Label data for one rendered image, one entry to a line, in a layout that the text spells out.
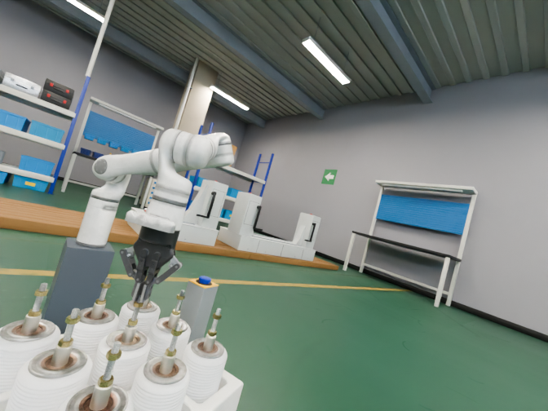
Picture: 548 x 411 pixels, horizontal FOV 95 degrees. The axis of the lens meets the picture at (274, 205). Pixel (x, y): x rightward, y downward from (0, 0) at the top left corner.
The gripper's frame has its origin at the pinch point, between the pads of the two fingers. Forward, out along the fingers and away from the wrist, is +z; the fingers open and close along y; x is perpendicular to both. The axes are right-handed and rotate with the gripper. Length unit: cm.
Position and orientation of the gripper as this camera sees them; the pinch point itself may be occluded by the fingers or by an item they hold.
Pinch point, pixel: (142, 291)
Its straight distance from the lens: 61.6
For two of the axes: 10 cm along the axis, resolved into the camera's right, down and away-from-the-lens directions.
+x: 0.5, -0.4, -10.0
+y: -9.6, -2.8, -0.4
